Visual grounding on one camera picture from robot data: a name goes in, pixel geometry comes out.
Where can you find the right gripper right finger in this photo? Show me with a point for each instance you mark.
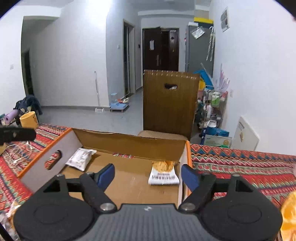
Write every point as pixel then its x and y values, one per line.
pixel 201 187

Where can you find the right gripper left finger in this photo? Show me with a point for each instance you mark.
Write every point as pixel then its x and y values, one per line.
pixel 93 189

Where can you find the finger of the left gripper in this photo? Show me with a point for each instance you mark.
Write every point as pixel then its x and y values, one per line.
pixel 12 134

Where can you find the white snack packet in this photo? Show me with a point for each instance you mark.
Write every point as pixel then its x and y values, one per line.
pixel 81 158

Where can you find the orange white chips packet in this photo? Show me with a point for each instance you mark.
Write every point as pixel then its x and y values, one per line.
pixel 163 173

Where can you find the yellow round cup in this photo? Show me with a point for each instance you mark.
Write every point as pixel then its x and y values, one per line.
pixel 29 120

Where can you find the red cardboard snack box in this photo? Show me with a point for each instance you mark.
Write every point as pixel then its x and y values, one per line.
pixel 132 157

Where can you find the white board leaning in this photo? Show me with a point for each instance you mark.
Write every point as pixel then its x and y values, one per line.
pixel 245 137

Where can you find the patterned red tablecloth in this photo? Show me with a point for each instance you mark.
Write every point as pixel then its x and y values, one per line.
pixel 253 199

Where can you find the cluttered storage rack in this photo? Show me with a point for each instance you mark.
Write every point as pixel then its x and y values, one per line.
pixel 211 108

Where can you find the brown wooden chair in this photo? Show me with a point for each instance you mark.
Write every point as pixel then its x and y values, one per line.
pixel 169 104

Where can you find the grey refrigerator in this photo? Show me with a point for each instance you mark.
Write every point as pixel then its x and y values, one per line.
pixel 197 49

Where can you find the dark brown door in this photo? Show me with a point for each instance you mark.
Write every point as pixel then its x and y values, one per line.
pixel 160 49

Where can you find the wall poster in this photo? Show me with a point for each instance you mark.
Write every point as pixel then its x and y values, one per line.
pixel 224 20

